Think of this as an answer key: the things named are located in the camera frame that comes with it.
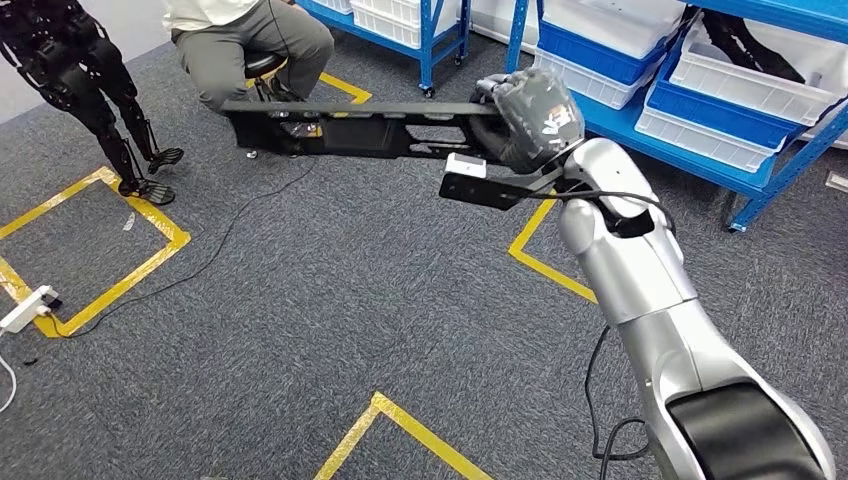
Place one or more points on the white paper scrap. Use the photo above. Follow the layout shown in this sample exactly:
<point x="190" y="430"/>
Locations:
<point x="129" y="221"/>

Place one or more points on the blue metal shelf rack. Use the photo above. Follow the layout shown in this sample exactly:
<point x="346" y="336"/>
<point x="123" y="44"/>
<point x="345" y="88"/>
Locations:
<point x="609" y="112"/>
<point x="427" y="53"/>

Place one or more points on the small grey floor plate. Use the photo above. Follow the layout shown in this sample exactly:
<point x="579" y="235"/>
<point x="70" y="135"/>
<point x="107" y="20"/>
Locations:
<point x="838" y="182"/>

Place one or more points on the black round stool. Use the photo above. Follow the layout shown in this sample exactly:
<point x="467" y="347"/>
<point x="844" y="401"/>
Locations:
<point x="262" y="64"/>

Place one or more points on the black humanoid robot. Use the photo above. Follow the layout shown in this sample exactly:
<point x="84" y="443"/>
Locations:
<point x="86" y="86"/>

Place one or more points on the person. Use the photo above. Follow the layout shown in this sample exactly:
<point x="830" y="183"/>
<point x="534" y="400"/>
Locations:
<point x="225" y="53"/>

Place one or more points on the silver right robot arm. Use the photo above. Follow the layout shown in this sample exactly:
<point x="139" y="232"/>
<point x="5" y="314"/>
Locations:
<point x="636" y="265"/>

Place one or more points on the yellow floor tape square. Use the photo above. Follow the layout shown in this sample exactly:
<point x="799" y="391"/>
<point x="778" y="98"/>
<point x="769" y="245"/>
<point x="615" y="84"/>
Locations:
<point x="159" y="228"/>
<point x="344" y="87"/>
<point x="530" y="262"/>
<point x="411" y="417"/>

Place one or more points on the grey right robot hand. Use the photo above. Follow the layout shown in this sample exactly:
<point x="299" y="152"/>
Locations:
<point x="536" y="119"/>

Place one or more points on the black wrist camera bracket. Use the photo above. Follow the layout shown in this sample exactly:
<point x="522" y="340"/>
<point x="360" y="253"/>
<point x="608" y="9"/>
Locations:
<point x="477" y="193"/>

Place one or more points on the long black plastic part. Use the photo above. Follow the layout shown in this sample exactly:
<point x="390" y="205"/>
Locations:
<point x="748" y="46"/>
<point x="371" y="109"/>

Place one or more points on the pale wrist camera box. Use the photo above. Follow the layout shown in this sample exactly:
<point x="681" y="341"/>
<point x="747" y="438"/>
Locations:
<point x="466" y="166"/>

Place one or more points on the white power strip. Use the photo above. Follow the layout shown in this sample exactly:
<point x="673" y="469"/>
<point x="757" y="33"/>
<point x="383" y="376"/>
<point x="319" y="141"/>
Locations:
<point x="26" y="308"/>

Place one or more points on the white plastic bin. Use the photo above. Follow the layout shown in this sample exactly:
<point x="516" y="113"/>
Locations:
<point x="748" y="93"/>
<point x="397" y="20"/>
<point x="609" y="23"/>
<point x="590" y="83"/>
<point x="696" y="142"/>
<point x="331" y="5"/>

